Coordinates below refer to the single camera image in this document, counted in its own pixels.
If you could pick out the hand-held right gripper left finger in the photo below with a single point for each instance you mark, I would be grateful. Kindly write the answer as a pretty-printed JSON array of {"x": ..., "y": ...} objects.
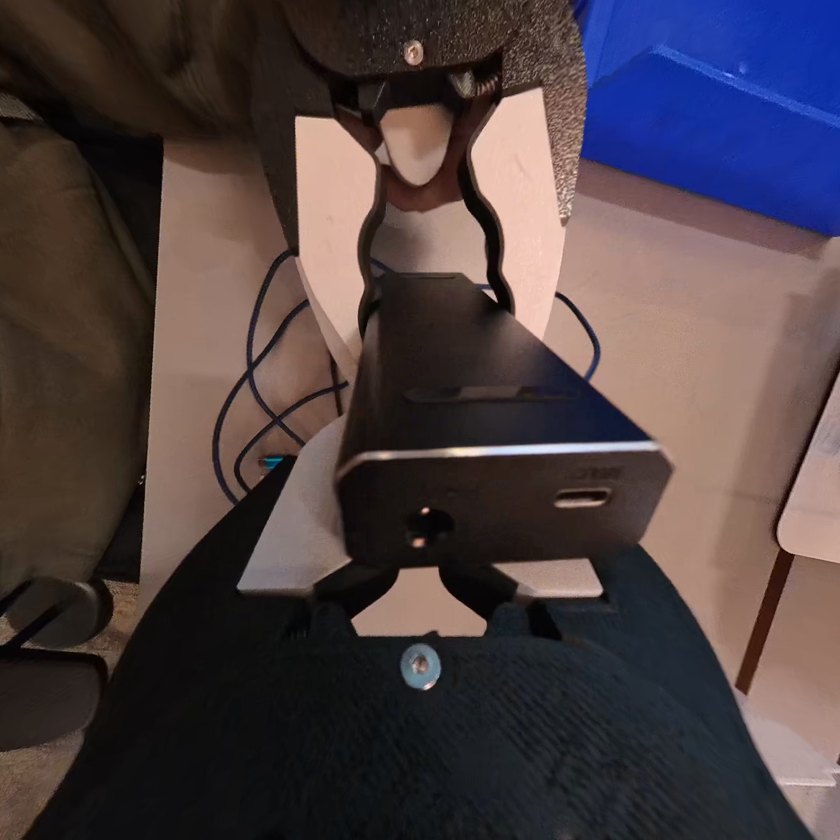
[{"x": 295, "y": 525}]

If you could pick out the black USB hub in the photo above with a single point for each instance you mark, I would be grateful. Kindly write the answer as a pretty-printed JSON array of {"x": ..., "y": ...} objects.
[{"x": 499, "y": 407}]

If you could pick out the person's left hand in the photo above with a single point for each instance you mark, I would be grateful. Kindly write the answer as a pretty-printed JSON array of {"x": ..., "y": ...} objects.
[{"x": 420, "y": 197}]

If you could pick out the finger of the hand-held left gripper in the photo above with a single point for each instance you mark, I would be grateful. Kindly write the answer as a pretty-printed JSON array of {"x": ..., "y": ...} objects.
[
  {"x": 525, "y": 197},
  {"x": 328, "y": 210}
]

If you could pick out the person's olive clothing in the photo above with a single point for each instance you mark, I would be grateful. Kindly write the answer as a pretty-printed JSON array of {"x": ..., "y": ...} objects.
[{"x": 65, "y": 328}]

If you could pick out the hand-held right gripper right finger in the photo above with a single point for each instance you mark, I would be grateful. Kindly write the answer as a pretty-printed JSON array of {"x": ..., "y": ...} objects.
[{"x": 564, "y": 581}]

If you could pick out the white stand base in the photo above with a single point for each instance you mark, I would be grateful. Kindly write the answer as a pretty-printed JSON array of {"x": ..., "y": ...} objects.
[{"x": 814, "y": 512}]

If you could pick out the blue plastic bin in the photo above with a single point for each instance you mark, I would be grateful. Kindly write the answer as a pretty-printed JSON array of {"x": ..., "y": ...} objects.
[{"x": 722, "y": 98}]

